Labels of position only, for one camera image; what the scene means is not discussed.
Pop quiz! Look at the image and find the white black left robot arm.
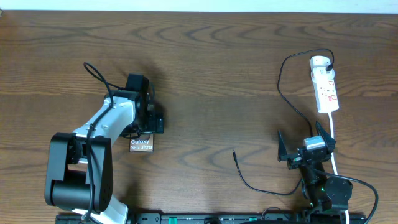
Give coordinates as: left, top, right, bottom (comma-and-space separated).
44, 74, 164, 223

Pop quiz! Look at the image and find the white power strip cord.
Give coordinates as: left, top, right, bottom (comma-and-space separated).
327, 112, 351, 224

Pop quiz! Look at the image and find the white power strip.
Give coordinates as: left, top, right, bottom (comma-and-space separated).
310, 55, 339, 114

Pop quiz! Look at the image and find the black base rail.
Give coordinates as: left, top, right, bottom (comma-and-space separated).
55, 212, 368, 224

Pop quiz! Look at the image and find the white USB charger adapter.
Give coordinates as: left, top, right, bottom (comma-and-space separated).
311, 66, 335, 83

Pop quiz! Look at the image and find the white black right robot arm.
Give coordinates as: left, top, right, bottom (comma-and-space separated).
278, 122, 353, 220

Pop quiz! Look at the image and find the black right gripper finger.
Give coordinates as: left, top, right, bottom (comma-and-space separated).
315, 121, 336, 152
277, 131, 287, 162

